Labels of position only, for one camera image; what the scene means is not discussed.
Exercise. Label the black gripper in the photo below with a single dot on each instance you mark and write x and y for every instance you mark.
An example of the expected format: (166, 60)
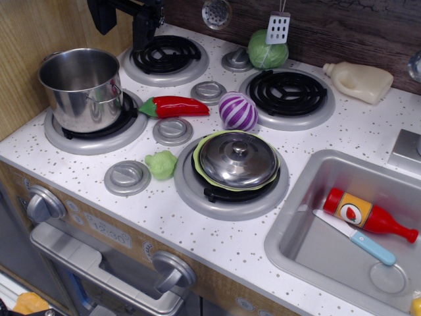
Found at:
(147, 17)

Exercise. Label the steel pot lid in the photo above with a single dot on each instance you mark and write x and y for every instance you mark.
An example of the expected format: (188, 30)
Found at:
(238, 161)

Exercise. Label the steel cooking pot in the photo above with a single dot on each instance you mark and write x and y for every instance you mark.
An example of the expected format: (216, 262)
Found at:
(83, 87)

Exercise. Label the back left black burner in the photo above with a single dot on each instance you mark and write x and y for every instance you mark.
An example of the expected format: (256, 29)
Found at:
(166, 54)

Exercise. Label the black burner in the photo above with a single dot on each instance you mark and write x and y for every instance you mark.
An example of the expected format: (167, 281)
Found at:
(287, 94)
(166, 54)
(215, 193)
(127, 115)

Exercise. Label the hanging silver strainer ladle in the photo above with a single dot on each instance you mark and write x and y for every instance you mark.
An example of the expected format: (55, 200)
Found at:
(216, 14)

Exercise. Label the red toy chili pepper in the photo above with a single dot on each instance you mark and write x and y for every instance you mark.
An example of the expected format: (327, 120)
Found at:
(173, 106)

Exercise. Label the front left black burner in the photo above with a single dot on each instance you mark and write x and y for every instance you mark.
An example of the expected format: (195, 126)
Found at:
(127, 115)

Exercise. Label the silver stove knob middle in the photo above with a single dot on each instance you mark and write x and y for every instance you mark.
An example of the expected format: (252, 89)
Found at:
(208, 92)

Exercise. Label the silver stove knob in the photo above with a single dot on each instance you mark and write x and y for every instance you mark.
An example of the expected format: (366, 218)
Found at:
(208, 92)
(127, 178)
(237, 61)
(172, 131)

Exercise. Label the silver stove knob back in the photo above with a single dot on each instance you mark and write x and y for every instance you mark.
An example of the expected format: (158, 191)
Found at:
(237, 61)

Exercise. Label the silver stove knob centre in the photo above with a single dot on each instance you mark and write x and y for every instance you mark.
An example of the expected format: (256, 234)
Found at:
(172, 131)

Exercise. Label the green toy cabbage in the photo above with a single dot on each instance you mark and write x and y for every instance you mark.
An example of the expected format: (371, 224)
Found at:
(265, 56)

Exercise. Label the purple striped toy onion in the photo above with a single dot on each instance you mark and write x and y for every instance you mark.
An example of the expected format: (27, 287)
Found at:
(237, 111)

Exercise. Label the hanging silver slotted spatula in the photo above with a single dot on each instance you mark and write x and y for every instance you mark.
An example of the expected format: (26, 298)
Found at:
(278, 26)

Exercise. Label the small green toy lettuce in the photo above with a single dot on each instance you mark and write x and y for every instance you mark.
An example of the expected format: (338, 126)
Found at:
(162, 164)

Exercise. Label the back right black burner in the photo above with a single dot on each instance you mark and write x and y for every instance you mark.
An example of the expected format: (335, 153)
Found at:
(287, 94)

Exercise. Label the silver stove knob front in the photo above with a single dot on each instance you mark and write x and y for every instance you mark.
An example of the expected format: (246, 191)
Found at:
(127, 178)

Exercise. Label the front right black burner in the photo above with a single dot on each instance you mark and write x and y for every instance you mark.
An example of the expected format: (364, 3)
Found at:
(215, 193)

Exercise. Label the oven clock display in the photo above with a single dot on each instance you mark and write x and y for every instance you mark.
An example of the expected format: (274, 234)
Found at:
(108, 230)

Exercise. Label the left oven dial knob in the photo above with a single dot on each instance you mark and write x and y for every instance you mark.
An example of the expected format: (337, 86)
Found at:
(44, 205)

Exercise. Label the oven dial knob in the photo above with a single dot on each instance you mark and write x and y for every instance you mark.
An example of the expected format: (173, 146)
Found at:
(44, 205)
(172, 271)

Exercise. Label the cream toy jug bottle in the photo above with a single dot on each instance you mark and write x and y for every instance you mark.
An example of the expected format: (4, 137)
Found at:
(366, 83)

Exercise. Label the right oven dial knob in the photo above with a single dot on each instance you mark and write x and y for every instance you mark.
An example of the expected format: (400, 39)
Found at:
(172, 271)

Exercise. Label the silver sink basin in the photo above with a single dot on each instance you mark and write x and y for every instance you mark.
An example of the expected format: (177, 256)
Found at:
(310, 249)

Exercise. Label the red toy ketchup bottle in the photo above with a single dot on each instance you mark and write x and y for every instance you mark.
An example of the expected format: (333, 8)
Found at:
(365, 215)

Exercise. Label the silver faucet base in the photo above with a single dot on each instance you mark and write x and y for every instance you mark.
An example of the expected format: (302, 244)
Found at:
(406, 151)

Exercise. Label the yellow object bottom left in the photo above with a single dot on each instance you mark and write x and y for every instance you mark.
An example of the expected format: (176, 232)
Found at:
(29, 302)

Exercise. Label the yellow toy bottom right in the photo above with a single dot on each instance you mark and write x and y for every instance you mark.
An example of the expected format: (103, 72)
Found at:
(415, 307)

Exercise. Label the silver oven door handle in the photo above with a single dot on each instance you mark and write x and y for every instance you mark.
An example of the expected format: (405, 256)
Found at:
(84, 261)

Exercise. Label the toy knife blue handle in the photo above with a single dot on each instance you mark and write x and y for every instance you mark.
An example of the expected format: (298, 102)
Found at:
(358, 238)

